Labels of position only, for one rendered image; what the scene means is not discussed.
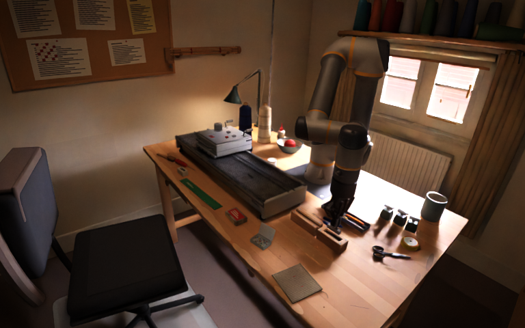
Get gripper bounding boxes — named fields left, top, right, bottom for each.
left=321, top=167, right=362, bottom=235

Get dark knitting machine bed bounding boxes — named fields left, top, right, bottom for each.
left=175, top=131, right=308, bottom=221

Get grey knitting machine carriage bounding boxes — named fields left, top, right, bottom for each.
left=194, top=124, right=254, bottom=159

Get wooden slotted holder block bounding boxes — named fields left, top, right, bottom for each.
left=316, top=226, right=349, bottom=254

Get dark tool tray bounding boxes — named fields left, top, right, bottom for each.
left=341, top=210, right=371, bottom=235

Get wooden tool holder block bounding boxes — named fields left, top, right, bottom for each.
left=290, top=208, right=325, bottom=237

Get black scissors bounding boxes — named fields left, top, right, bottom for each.
left=372, top=245, right=412, bottom=262

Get grey knitted swatch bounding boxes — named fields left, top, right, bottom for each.
left=271, top=263, right=323, bottom=305

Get clear pin box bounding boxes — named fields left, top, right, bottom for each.
left=250, top=222, right=277, bottom=251

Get yellow tape measure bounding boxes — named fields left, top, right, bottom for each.
left=400, top=235, right=421, bottom=252

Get grey-blue bowl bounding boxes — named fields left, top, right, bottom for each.
left=276, top=137, right=304, bottom=155

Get white radiator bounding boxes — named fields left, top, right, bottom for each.
left=360, top=130, right=455, bottom=198

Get grey mug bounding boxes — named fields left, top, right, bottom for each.
left=420, top=190, right=448, bottom=224

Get red small box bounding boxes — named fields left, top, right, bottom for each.
left=224, top=207, right=249, bottom=227

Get cream yarn cone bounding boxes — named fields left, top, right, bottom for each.
left=257, top=102, right=273, bottom=145
left=506, top=0, right=525, bottom=29

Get beige curtain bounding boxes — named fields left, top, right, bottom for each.
left=448, top=51, right=525, bottom=239
left=327, top=66, right=358, bottom=124

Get green ruler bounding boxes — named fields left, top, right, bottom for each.
left=179, top=177, right=224, bottom=211

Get blue yarn cone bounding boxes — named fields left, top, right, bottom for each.
left=239, top=102, right=253, bottom=133

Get dark green desk lamp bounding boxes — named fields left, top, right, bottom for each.
left=223, top=68, right=264, bottom=125

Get wooden desk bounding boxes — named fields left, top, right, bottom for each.
left=142, top=124, right=469, bottom=328

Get thin yarn strand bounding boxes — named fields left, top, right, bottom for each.
left=267, top=0, right=275, bottom=106

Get teal yarn cone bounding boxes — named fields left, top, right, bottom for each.
left=353, top=0, right=373, bottom=32

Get orange yarn cone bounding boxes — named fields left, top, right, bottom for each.
left=367, top=0, right=383, bottom=33

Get dark red yarn cone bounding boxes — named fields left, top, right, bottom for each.
left=381, top=0, right=405, bottom=33

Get wooden peg rack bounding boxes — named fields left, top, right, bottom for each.
left=164, top=46, right=243, bottom=67

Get dark office chair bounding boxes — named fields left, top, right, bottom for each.
left=0, top=146, right=205, bottom=328

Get light grey yarn cone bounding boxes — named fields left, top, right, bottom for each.
left=399, top=0, right=419, bottom=34

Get navy yarn cone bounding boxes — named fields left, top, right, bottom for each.
left=457, top=0, right=480, bottom=39

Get dark green yarn cone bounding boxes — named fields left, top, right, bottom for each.
left=475, top=22, right=525, bottom=44

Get dark brown yarn cone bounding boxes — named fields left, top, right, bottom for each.
left=485, top=1, right=504, bottom=25

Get cork notice board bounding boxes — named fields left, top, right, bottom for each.
left=0, top=0, right=176, bottom=93

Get red-handled screwdriver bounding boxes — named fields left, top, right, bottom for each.
left=156, top=152, right=190, bottom=168

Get wooden wall shelf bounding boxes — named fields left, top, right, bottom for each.
left=337, top=29, right=525, bottom=53

